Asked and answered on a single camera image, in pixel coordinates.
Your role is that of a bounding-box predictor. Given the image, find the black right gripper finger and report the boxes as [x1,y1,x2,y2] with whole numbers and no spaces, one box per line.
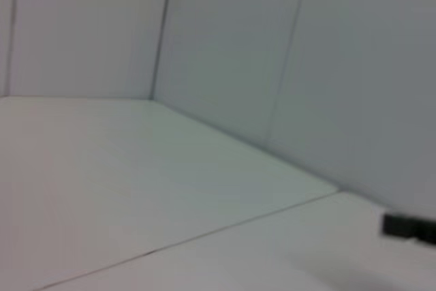
[381,213,436,247]

